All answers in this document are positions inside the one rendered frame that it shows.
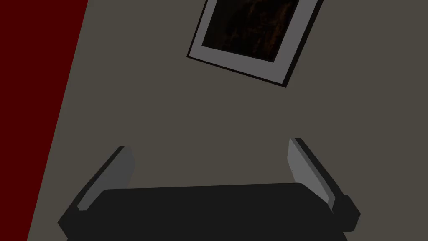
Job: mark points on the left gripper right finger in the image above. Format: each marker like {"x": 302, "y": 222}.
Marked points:
{"x": 309, "y": 170}

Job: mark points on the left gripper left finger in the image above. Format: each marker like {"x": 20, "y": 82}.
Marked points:
{"x": 112, "y": 174}

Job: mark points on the dark framed wall picture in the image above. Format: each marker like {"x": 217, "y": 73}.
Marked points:
{"x": 254, "y": 36}

